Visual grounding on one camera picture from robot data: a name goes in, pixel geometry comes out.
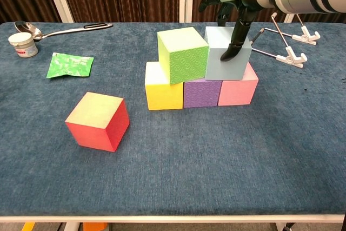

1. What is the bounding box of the green foil packet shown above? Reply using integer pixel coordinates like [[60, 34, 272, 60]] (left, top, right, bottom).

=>
[[46, 52, 95, 79]]

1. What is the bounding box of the folding wire stand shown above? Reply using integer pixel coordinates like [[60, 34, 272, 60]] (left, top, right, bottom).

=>
[[250, 11, 321, 69]]

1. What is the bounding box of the red cube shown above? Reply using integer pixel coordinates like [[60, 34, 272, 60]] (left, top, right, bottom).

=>
[[64, 91, 130, 153]]

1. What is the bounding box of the metal ladle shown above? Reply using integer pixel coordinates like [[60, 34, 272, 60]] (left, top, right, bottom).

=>
[[14, 21, 114, 42]]

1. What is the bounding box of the small white jar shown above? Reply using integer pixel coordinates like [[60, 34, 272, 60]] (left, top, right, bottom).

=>
[[8, 32, 39, 58]]

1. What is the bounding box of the yellow cube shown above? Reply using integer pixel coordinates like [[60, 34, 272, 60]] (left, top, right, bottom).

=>
[[144, 62, 184, 111]]

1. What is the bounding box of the purple cube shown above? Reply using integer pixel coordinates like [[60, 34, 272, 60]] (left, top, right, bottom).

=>
[[183, 78, 223, 109]]

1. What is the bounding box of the light blue cube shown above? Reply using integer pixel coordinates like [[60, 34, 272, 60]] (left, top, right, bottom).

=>
[[204, 27, 253, 81]]

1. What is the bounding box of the blue table mat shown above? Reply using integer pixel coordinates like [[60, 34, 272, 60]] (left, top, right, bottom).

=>
[[0, 21, 346, 217]]

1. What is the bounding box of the green cube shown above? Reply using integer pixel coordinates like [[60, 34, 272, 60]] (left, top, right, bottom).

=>
[[157, 27, 210, 85]]

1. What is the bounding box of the pink cube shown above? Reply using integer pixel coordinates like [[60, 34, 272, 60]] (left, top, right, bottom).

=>
[[217, 63, 260, 107]]

